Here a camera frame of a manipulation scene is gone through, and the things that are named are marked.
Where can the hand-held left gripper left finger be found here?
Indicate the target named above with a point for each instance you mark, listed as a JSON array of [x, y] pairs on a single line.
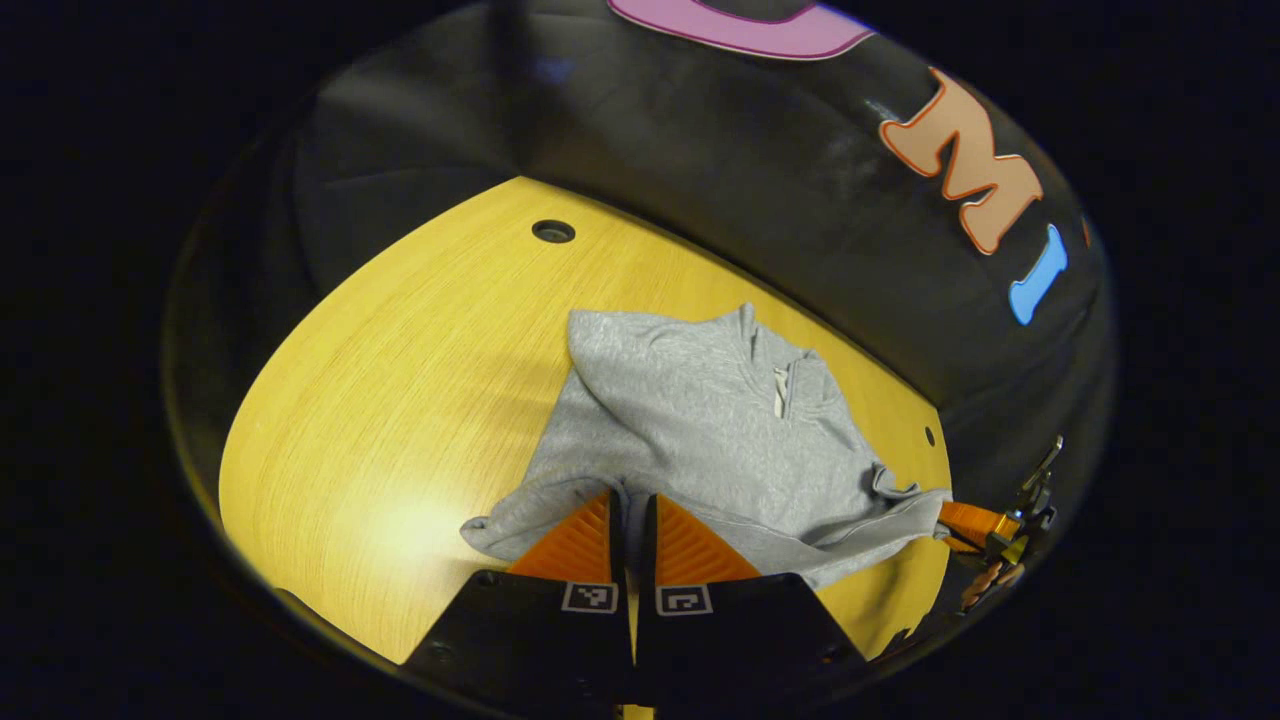
[[619, 550]]

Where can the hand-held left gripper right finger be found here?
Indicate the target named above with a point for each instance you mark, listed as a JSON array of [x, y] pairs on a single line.
[[645, 550]]

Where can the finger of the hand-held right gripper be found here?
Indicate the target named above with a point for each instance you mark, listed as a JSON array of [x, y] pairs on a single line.
[[970, 520]]

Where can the grey sweatshirt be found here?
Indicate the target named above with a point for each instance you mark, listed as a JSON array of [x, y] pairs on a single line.
[[700, 420]]

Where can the black backdrop cloth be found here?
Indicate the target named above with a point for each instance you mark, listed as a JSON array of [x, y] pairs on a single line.
[[750, 160]]

